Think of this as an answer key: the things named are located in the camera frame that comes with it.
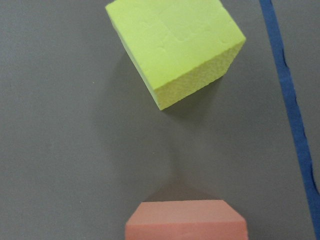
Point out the yellow foam block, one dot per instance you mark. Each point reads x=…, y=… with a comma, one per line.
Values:
x=177, y=46

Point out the orange foam block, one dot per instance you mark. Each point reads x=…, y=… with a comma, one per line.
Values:
x=186, y=220

